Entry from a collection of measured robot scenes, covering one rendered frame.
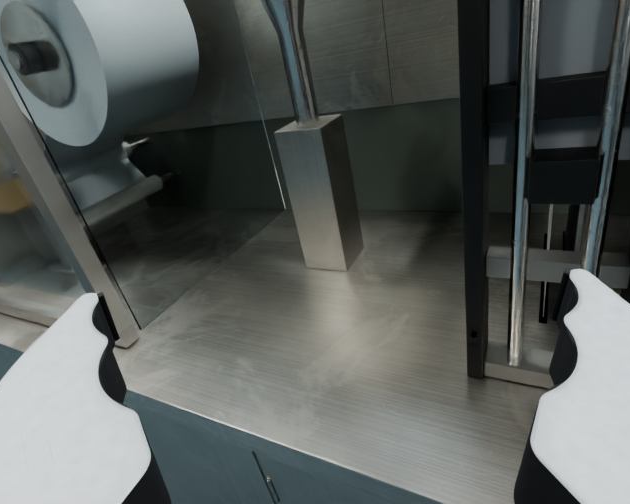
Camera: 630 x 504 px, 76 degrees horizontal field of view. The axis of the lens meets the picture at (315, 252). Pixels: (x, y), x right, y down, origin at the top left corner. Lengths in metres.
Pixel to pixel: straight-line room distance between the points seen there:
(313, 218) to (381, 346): 0.27
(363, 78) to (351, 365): 0.58
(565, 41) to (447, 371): 0.37
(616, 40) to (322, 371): 0.46
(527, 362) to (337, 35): 0.68
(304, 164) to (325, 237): 0.14
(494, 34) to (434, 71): 0.46
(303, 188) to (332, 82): 0.30
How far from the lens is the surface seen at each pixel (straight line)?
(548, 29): 0.41
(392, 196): 0.96
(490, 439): 0.50
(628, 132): 0.43
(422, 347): 0.59
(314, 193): 0.71
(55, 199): 0.68
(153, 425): 0.82
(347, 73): 0.92
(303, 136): 0.68
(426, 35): 0.86
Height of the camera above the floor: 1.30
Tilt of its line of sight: 28 degrees down
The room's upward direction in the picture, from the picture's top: 13 degrees counter-clockwise
